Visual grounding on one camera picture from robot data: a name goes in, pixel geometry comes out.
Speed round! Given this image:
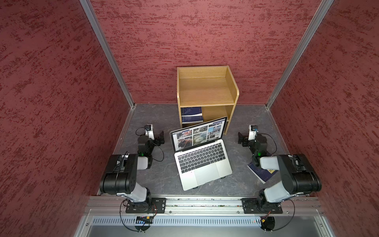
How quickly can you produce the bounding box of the silver laptop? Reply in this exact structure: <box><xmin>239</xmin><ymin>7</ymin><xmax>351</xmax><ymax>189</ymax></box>
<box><xmin>170</xmin><ymin>117</ymin><xmax>233</xmax><ymax>191</ymax></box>

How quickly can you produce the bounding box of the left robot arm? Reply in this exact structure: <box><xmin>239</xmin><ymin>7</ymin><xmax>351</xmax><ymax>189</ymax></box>
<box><xmin>99</xmin><ymin>132</ymin><xmax>166</xmax><ymax>214</ymax></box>

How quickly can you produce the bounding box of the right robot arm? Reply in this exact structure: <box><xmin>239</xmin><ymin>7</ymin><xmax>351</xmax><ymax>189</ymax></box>
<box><xmin>238</xmin><ymin>130</ymin><xmax>322</xmax><ymax>215</ymax></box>

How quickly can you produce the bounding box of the blue book in shelf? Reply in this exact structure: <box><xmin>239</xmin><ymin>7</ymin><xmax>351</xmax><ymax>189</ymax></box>
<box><xmin>181</xmin><ymin>107</ymin><xmax>203</xmax><ymax>124</ymax></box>

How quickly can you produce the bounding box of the wooden shelf unit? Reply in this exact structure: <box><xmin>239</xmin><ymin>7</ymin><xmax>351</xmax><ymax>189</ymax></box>
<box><xmin>177</xmin><ymin>65</ymin><xmax>239</xmax><ymax>134</ymax></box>

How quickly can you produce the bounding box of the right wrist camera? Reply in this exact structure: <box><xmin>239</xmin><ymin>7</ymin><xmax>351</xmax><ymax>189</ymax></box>
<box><xmin>248</xmin><ymin>125</ymin><xmax>259</xmax><ymax>141</ymax></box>

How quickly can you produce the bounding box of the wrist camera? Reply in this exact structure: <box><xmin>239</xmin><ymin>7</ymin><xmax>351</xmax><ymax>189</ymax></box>
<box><xmin>144</xmin><ymin>124</ymin><xmax>155</xmax><ymax>140</ymax></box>
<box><xmin>248</xmin><ymin>125</ymin><xmax>259</xmax><ymax>141</ymax></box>

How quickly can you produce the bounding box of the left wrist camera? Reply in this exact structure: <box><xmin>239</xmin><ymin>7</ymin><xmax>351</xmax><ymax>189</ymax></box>
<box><xmin>144</xmin><ymin>124</ymin><xmax>155</xmax><ymax>140</ymax></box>

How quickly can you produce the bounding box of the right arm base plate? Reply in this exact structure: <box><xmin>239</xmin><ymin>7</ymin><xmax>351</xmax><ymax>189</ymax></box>
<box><xmin>241</xmin><ymin>198</ymin><xmax>283</xmax><ymax>214</ymax></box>

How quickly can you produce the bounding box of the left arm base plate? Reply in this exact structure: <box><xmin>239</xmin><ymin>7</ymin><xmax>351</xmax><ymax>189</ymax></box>
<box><xmin>124</xmin><ymin>197</ymin><xmax>167</xmax><ymax>214</ymax></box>

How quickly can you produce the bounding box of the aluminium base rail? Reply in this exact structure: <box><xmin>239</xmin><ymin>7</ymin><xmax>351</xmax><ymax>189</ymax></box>
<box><xmin>84</xmin><ymin>195</ymin><xmax>325</xmax><ymax>217</ymax></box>

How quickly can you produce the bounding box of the left corner aluminium post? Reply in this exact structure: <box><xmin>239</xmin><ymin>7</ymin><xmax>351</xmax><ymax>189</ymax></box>
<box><xmin>80</xmin><ymin>0</ymin><xmax>135</xmax><ymax>109</ymax></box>

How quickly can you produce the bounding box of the corner aluminium post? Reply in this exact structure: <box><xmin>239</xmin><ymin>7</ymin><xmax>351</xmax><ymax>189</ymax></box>
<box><xmin>80</xmin><ymin>0</ymin><xmax>135</xmax><ymax>109</ymax></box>
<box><xmin>265</xmin><ymin>0</ymin><xmax>334</xmax><ymax>110</ymax></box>

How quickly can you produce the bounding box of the right corner aluminium post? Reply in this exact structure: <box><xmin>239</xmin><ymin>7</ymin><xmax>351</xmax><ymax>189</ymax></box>
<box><xmin>265</xmin><ymin>0</ymin><xmax>334</xmax><ymax>110</ymax></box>

